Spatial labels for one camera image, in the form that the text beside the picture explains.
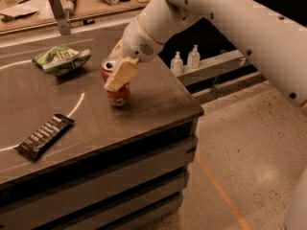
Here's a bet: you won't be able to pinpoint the grey drawer cabinet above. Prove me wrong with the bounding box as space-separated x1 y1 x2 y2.
0 121 197 230

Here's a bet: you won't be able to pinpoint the green chip bag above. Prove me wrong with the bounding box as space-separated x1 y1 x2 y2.
32 45 91 76

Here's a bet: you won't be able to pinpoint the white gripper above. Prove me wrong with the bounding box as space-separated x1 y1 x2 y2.
104 18 163 92

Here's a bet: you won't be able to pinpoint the grey metal shelf rail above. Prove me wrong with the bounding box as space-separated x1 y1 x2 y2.
177 50 250 86

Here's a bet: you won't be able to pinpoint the red coke can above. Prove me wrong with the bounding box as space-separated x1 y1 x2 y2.
101 58 130 106

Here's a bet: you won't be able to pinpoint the clear sanitizer bottle left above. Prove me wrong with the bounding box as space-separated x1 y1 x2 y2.
171 51 183 76

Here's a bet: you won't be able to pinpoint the clear sanitizer bottle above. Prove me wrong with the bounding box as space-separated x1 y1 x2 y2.
171 51 183 76
187 45 201 68

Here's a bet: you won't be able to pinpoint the white paper sheets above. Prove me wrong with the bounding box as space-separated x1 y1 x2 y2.
0 0 54 19

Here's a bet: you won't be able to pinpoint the black rxbar chocolate bar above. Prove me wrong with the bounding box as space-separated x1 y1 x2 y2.
14 114 75 160

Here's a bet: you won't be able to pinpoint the metal bracket left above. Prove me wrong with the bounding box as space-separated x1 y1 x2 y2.
48 0 70 35

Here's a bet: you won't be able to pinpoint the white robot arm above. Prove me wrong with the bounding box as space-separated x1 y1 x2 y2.
105 0 307 115

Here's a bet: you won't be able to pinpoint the clear sanitizer bottle right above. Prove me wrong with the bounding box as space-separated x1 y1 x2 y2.
187 45 201 68

